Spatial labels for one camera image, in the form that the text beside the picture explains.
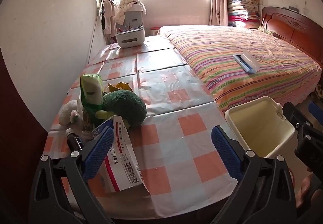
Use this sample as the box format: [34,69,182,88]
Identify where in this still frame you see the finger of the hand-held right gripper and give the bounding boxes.
[308,101,323,126]
[283,102,319,165]

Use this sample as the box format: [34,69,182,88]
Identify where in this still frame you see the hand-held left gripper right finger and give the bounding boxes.
[211,125,297,224]

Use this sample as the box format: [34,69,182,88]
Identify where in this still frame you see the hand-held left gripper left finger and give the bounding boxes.
[29,127,114,224]

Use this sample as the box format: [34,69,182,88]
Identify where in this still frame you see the white red medicine box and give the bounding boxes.
[91,115,152,197]

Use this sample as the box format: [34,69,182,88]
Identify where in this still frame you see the white plastic trash bin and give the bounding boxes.
[224,96,296,159]

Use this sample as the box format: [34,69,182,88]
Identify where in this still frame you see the green broccoli plush toy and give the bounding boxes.
[95,90,147,128]

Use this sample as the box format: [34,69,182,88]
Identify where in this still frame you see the yellow snack bag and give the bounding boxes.
[107,82,132,93]

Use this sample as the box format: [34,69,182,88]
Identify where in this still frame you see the person's right hand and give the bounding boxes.
[295,167,315,209]

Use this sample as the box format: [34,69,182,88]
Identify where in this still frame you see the black marker pen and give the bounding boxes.
[66,128,84,152]

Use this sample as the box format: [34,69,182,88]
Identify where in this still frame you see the printed plastic bottle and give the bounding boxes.
[81,110,96,140]

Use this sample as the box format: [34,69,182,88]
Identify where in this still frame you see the white lace plush toy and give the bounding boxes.
[59,99,84,126]

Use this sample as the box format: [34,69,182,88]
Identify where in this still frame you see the striped bed blanket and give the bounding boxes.
[158,24,322,113]

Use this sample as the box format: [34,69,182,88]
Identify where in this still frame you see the white blue flat box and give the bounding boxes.
[233,54,261,74]

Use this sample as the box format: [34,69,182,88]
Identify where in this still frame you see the wooden bed headboard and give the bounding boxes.
[260,6,323,65]

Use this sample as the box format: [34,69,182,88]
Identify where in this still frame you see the checkered plastic tablecloth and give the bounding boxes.
[42,35,239,217]

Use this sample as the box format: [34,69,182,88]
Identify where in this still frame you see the patterned pillow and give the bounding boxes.
[257,26,277,37]

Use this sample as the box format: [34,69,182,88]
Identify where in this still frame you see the white desk organizer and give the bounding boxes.
[115,26,145,49]

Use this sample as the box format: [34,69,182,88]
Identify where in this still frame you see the stack of folded quilts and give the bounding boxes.
[227,0,260,29]

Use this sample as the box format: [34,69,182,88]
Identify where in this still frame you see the bunch of pens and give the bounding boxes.
[117,24,143,34]

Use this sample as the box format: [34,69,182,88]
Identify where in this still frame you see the white washing machine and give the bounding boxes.
[124,9,144,29]

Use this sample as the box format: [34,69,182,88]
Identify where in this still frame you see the floral cloth cover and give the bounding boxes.
[112,0,147,25]

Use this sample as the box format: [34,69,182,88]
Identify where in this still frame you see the thin wall cable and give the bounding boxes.
[87,9,99,64]

